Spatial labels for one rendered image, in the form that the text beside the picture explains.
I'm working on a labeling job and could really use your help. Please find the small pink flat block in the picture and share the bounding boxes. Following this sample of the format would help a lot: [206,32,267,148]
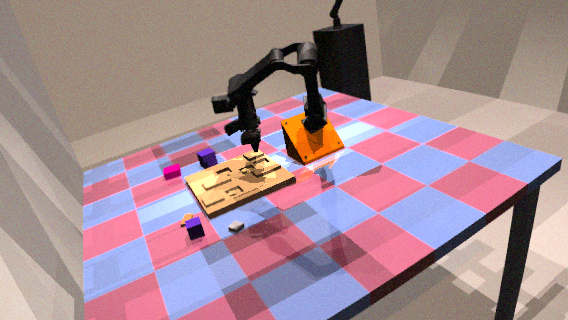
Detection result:
[163,164,181,181]

